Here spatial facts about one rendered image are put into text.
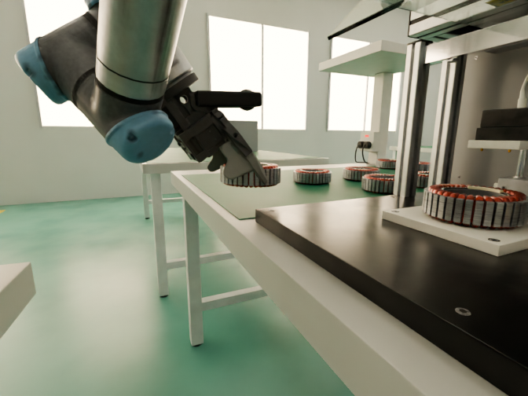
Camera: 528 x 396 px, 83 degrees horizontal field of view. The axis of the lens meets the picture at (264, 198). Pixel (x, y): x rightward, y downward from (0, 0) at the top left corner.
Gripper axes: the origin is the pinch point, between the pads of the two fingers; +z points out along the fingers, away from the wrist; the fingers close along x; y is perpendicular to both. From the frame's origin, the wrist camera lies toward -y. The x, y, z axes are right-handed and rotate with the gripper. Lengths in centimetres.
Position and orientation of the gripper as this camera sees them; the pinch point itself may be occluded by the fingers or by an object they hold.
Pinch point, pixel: (253, 175)
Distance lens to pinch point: 55.6
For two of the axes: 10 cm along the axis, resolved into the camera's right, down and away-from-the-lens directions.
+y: -7.5, 6.3, -2.1
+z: 5.3, 7.5, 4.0
